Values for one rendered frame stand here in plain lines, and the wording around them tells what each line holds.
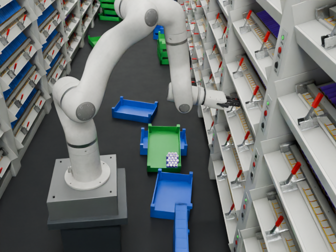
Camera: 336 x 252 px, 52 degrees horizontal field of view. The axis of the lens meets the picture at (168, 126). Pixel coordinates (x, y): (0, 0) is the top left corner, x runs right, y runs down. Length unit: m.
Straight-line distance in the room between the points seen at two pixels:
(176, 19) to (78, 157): 0.65
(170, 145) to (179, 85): 0.83
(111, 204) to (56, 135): 1.14
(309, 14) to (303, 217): 0.49
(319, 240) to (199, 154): 1.48
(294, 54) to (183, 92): 0.59
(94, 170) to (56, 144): 0.98
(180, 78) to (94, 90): 0.38
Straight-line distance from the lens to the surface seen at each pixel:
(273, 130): 1.06
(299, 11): 0.92
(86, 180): 1.46
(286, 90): 0.99
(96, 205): 1.44
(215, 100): 1.53
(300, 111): 0.93
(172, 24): 1.35
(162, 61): 3.49
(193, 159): 2.21
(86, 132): 1.33
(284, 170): 1.03
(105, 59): 1.24
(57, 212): 1.47
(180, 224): 1.55
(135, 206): 1.89
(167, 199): 1.93
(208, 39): 2.38
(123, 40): 1.24
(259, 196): 1.21
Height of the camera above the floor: 1.37
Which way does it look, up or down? 33 degrees down
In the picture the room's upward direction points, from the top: 3 degrees clockwise
